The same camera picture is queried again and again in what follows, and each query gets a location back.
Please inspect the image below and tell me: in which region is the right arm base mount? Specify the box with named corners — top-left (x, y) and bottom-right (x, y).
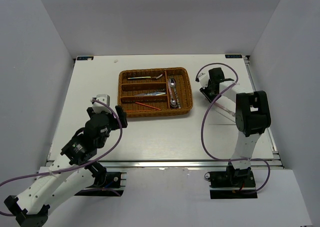
top-left (204, 171), bottom-right (258, 200)

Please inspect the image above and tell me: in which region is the brown wicker cutlery basket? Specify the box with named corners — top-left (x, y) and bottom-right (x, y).
top-left (117, 67), bottom-right (193, 118)

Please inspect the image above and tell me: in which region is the dark handled knife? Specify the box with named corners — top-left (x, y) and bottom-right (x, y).
top-left (134, 91), bottom-right (167, 97)

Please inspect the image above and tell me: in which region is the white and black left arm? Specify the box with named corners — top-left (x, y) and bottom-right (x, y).
top-left (4, 101), bottom-right (128, 227)

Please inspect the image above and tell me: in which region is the blue table label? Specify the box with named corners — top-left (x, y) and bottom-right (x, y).
top-left (224, 54), bottom-right (243, 59)
top-left (76, 56), bottom-right (94, 61)

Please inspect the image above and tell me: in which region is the dark handled fork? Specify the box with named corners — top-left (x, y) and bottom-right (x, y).
top-left (127, 73), bottom-right (163, 81)

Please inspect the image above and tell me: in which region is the dark patterned handle spoon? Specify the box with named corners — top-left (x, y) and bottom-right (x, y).
top-left (172, 87), bottom-right (181, 109)

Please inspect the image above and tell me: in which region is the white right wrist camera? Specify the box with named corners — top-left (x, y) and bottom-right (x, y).
top-left (196, 72), bottom-right (210, 89)

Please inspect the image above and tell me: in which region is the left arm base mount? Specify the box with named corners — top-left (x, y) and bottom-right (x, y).
top-left (75, 162), bottom-right (127, 197)

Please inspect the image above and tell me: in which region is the pink handled spoon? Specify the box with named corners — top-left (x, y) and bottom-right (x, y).
top-left (167, 79), bottom-right (178, 108)

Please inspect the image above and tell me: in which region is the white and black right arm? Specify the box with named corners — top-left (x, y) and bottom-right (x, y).
top-left (195, 67), bottom-right (271, 187)

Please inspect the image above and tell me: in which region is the pink handled knife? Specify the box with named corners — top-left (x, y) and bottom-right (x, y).
top-left (215, 102), bottom-right (236, 117)

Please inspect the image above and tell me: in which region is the left blue table label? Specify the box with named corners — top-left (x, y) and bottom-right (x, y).
top-left (76, 56), bottom-right (94, 61)

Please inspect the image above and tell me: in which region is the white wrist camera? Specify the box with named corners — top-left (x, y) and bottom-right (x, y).
top-left (91, 94), bottom-right (112, 114)
top-left (196, 72), bottom-right (210, 89)

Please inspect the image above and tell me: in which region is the right blue table label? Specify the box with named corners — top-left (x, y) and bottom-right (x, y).
top-left (224, 54), bottom-right (243, 59)

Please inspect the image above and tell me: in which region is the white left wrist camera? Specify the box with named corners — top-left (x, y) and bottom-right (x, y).
top-left (91, 94), bottom-right (112, 114)

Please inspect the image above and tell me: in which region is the orange chopstick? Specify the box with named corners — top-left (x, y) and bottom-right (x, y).
top-left (135, 101), bottom-right (161, 111)

